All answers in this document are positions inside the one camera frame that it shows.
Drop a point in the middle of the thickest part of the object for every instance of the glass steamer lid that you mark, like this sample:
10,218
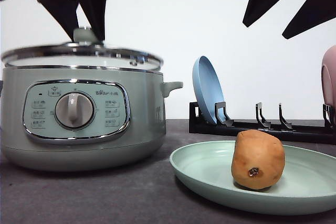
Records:
85,51

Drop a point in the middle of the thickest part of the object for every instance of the brown potato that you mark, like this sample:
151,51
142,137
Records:
258,159

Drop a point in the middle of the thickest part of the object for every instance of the green plate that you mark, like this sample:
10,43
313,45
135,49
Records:
307,183

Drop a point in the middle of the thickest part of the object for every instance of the pink plate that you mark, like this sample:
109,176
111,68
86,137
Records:
328,81

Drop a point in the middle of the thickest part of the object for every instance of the blue plate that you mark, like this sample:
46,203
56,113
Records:
208,86

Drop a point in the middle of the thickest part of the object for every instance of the green electric steamer pot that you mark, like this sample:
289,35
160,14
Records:
83,118

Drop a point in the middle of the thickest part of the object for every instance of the black dish rack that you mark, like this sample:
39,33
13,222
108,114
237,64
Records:
223,125

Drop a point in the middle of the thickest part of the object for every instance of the grey table mat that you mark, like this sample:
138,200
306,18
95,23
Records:
145,194

